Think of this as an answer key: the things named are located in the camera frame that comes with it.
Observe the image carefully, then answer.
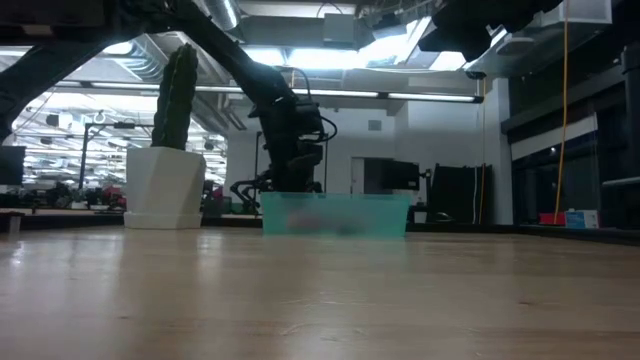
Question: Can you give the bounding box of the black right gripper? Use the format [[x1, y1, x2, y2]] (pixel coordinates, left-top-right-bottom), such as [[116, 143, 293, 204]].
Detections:
[[418, 0, 564, 63]]

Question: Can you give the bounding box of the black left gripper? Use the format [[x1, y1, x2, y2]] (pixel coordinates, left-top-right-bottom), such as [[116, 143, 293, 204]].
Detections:
[[261, 111, 326, 194]]

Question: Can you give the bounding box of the teal translucent tupperware container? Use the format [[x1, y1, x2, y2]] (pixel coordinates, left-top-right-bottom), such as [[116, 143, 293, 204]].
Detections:
[[259, 192, 413, 239]]

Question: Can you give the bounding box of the black jointed metal stand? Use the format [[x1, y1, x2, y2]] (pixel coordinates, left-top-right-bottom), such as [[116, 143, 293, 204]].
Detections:
[[232, 169, 281, 215]]

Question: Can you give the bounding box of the white ceiling light strip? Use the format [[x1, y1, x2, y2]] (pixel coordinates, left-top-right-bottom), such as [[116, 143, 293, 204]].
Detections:
[[387, 91, 476, 103], [292, 88, 381, 99]]

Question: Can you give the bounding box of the white ceiling unit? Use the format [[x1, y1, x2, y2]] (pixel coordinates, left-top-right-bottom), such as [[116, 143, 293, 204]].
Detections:
[[538, 0, 614, 29]]

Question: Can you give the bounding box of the black display screen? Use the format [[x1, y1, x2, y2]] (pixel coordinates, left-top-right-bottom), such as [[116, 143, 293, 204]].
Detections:
[[363, 157, 422, 195]]

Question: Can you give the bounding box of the tall green cactus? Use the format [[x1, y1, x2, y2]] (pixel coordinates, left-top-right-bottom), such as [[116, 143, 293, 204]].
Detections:
[[150, 42, 200, 151]]

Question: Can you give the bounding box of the grey ceiling box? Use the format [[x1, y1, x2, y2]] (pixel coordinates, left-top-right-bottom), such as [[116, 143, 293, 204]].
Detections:
[[322, 13, 357, 50]]

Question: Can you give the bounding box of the black upright panel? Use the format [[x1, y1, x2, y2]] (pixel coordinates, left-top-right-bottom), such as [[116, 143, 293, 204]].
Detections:
[[430, 163, 495, 225]]

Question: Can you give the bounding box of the black pole stand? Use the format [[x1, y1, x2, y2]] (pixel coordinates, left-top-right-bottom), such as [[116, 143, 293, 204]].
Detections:
[[78, 121, 151, 191]]

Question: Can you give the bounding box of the blue and white box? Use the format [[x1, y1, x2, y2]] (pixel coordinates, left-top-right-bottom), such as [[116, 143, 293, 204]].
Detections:
[[564, 209, 600, 230]]

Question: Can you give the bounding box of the black computer monitor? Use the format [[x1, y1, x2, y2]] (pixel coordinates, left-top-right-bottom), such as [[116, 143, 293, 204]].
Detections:
[[0, 145, 26, 187]]

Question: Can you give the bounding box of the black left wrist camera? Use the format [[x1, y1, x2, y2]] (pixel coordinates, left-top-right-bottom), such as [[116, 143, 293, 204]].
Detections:
[[294, 97, 325, 145]]

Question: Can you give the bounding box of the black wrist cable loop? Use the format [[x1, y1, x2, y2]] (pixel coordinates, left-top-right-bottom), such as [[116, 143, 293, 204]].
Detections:
[[319, 116, 339, 144]]

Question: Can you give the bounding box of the thick yellow hanging cable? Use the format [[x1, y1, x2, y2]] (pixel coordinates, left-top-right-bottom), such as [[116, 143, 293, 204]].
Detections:
[[552, 0, 571, 226]]

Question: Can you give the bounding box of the silver ceiling air duct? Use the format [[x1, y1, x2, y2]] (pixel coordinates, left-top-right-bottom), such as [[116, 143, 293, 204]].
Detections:
[[199, 0, 241, 32]]

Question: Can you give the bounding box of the grey horizontal rail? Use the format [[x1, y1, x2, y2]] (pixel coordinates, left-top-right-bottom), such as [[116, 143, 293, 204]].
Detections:
[[601, 175, 640, 189]]

